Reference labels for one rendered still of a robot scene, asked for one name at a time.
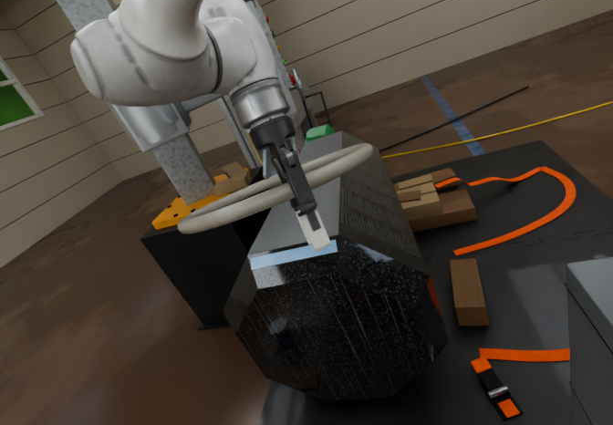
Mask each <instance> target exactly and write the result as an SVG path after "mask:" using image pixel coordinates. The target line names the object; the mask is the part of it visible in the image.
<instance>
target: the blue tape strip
mask: <svg viewBox="0 0 613 425"><path fill-rule="evenodd" d="M330 242H331V245H330V246H328V247H326V248H323V249H321V250H319V251H317V252H316V251H315V249H314V246H313V245H312V246H309V245H308V246H303V247H299V248H295V249H291V250H286V251H283V252H278V253H274V254H267V255H262V256H258V257H254V258H250V259H251V269H252V270H253V269H257V268H262V267H266V266H270V265H275V264H282V263H287V262H292V261H296V260H300V259H305V258H309V257H314V256H318V255H322V254H331V253H334V252H337V251H338V249H337V244H336V240H332V241H330Z"/></svg>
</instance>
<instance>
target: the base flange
mask: <svg viewBox="0 0 613 425"><path fill-rule="evenodd" d="M213 178H214V180H215V182H216V183H217V182H218V181H222V180H225V179H228V178H229V177H228V176H226V175H225V174H223V175H219V176H216V177H213ZM239 190H240V189H239ZM239 190H237V191H239ZM237 191H234V192H237ZM234 192H229V193H226V194H224V195H221V196H218V197H216V196H215V195H214V193H213V194H211V195H209V196H207V197H205V198H203V199H201V200H199V201H198V202H195V203H193V204H191V205H189V206H187V205H186V204H185V202H184V200H183V199H182V197H181V195H179V196H177V198H176V199H175V200H174V201H173V202H172V203H171V204H170V205H168V206H167V208H166V209H165V210H164V211H163V212H162V213H161V214H160V215H159V216H158V217H157V218H156V219H155V220H154V221H153V222H152V225H153V226H154V228H155V229H157V230H158V229H161V228H165V227H169V226H173V225H176V224H178V222H179V221H180V220H181V219H182V218H183V217H185V216H187V215H188V214H190V213H193V212H195V211H197V210H199V209H201V208H202V207H204V206H206V205H208V204H210V203H212V202H215V201H217V200H219V199H222V198H223V197H225V196H227V195H229V194H232V193H234Z"/></svg>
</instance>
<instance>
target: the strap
mask: <svg viewBox="0 0 613 425"><path fill-rule="evenodd" d="M540 171H544V172H546V173H548V174H550V175H553V176H555V177H556V178H558V179H559V180H560V181H561V182H562V183H563V184H564V186H565V188H566V198H565V199H564V200H563V202H562V203H561V204H560V205H559V206H558V207H557V208H556V209H555V210H553V211H552V212H551V213H549V214H548V215H546V216H545V217H543V218H541V219H539V220H537V221H535V222H533V223H530V224H528V225H527V226H525V227H523V228H521V229H518V230H516V231H514V232H511V233H508V234H505V235H503V236H500V237H497V238H494V239H492V240H489V241H486V242H482V243H479V244H474V245H470V246H467V247H463V248H461V249H457V250H454V252H455V254H456V256H457V255H460V254H466V253H469V252H472V251H476V250H479V249H483V248H485V247H489V246H492V245H495V244H499V243H502V242H505V241H508V240H511V239H513V238H515V237H517V236H520V235H522V234H525V233H528V232H530V231H532V230H534V229H536V228H538V227H540V226H542V225H544V224H546V223H548V222H550V221H552V220H554V219H555V218H556V217H558V216H559V215H560V214H562V213H563V212H565V211H566V210H567V209H568V208H569V207H570V206H571V204H572V203H573V202H574V200H575V198H576V188H575V185H574V184H573V182H572V181H570V180H569V179H568V178H567V176H565V175H564V174H562V173H560V172H557V171H554V170H551V169H549V168H547V167H543V168H541V167H538V168H536V169H534V170H532V171H530V172H528V173H526V174H524V175H521V176H519V177H516V178H513V179H502V178H496V177H490V178H485V179H482V180H479V181H474V182H469V183H467V182H465V181H463V180H461V179H459V178H451V179H449V180H446V181H443V182H440V183H438V184H435V186H436V187H437V188H440V187H442V186H444V185H446V184H448V183H451V182H454V181H462V182H463V183H466V184H468V185H470V186H474V185H478V184H482V183H485V182H488V181H494V180H503V181H521V180H523V179H526V178H528V177H530V176H532V175H534V174H536V173H538V172H540ZM479 349H480V358H482V357H486V358H487V359H501V360H514V361H531V362H551V361H567V360H570V348H564V349H553V350H512V349H496V348H479Z"/></svg>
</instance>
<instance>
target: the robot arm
mask: <svg viewBox="0 0 613 425"><path fill-rule="evenodd" d="M70 51H71V55H72V58H73V60H74V63H75V66H76V68H77V70H78V73H79V75H80V77H81V79H82V81H83V83H84V84H85V86H86V88H87V89H88V91H89V92H90V93H92V94H93V95H94V96H96V97H98V98H101V99H102V100H104V101H105V102H108V103H111V104H114V105H120V106H127V107H149V106H158V105H165V104H172V103H176V102H181V101H185V100H189V99H193V98H197V97H199V96H201V95H206V94H223V95H224V94H227V95H228V97H229V99H230V100H231V104H232V106H233V107H234V110H235V113H236V115H237V117H238V119H239V121H240V123H241V125H242V127H243V129H245V130H249V129H251V130H250V132H249V134H250V136H251V139H252V141H253V143H254V146H255V148H256V149H257V150H265V149H267V148H270V150H271V152H272V155H273V157H272V158H271V159H270V160H271V162H272V164H273V166H275V170H276V172H277V174H278V177H279V178H280V181H281V182H282V184H284V183H286V182H288V185H289V187H290V189H291V191H292V193H293V195H294V197H295V198H293V199H290V200H289V201H290V203H291V207H292V208H294V211H296V217H297V219H298V221H299V223H300V226H301V228H302V230H303V233H304V235H305V237H306V240H307V242H308V245H309V246H312V245H313V246H314V249H315V251H316V252H317V251H319V250H321V249H323V248H326V247H328V246H330V245H331V242H330V240H329V238H328V235H327V232H326V229H325V227H324V224H323V223H322V221H321V218H320V216H319V213H318V211H317V208H316V207H317V202H316V200H315V198H314V195H313V193H312V191H311V189H310V186H309V184H308V181H307V178H306V175H305V174H304V171H303V169H302V166H301V164H300V161H299V158H298V156H297V152H296V150H294V149H290V147H289V145H288V143H287V140H289V139H291V138H293V137H294V136H295V135H296V131H295V129H294V126H293V124H292V121H291V119H290V118H289V117H288V116H287V115H286V113H287V112H289V110H290V107H289V105H288V103H287V100H286V96H285V93H284V91H283V89H282V85H281V83H280V82H279V79H278V77H277V74H276V70H275V59H274V56H273V53H272V50H271V47H270V46H269V43H268V41H267V38H266V36H265V33H264V31H263V29H262V27H261V26H260V24H259V22H258V20H257V19H256V17H255V15H254V13H253V11H252V10H251V9H250V7H249V6H248V5H247V3H246V2H245V1H244V0H122V1H121V3H120V6H119V8H118V9H117V10H116V11H114V12H113V13H111V14H109V18H108V19H103V20H97V21H94V22H92V23H90V24H88V25H87V26H85V27H83V28H82V29H81V30H79V31H78V32H77V33H76V34H75V37H74V41H73V42H72V44H71V48H70Z"/></svg>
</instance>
